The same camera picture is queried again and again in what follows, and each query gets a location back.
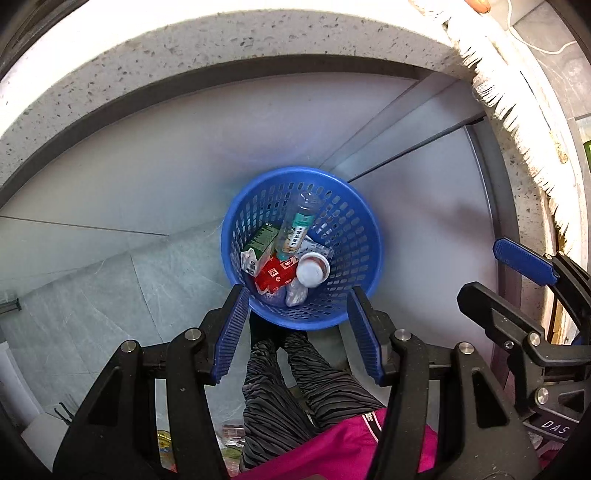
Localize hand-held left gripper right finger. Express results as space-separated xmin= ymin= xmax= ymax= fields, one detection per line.
xmin=348 ymin=286 xmax=541 ymax=480

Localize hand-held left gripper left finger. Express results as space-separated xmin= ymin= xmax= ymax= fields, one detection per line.
xmin=53 ymin=284 xmax=252 ymax=480

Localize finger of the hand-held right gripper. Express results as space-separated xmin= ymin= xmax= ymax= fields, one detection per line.
xmin=492 ymin=237 xmax=591 ymax=334
xmin=457 ymin=281 xmax=561 ymax=416

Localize red wrapper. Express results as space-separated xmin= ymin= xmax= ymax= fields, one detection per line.
xmin=254 ymin=254 xmax=298 ymax=294

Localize clear plastic bag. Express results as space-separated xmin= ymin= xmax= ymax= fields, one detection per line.
xmin=284 ymin=281 xmax=310 ymax=308

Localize red and white cup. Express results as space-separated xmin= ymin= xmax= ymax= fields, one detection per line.
xmin=295 ymin=253 xmax=331 ymax=288

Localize green and white milk carton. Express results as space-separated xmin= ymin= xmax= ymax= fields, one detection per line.
xmin=240 ymin=224 xmax=280 ymax=278

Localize blue and white sachet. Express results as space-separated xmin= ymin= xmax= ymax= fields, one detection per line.
xmin=298 ymin=242 xmax=334 ymax=264

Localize blue plastic basket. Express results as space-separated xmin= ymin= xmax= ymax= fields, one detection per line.
xmin=220 ymin=166 xmax=384 ymax=330

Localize clear bottle with teal label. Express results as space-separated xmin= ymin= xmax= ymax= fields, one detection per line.
xmin=276 ymin=191 xmax=322 ymax=260

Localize striped grey pants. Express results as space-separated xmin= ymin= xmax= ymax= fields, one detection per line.
xmin=242 ymin=330 xmax=386 ymax=472

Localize pink jacket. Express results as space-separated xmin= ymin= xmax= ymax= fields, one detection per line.
xmin=240 ymin=408 xmax=439 ymax=480

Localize grey cabinet door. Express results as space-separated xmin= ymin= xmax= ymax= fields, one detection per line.
xmin=323 ymin=124 xmax=499 ymax=324
xmin=0 ymin=74 xmax=416 ymax=236

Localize white cable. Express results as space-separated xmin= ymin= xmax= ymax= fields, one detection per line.
xmin=505 ymin=0 xmax=578 ymax=54

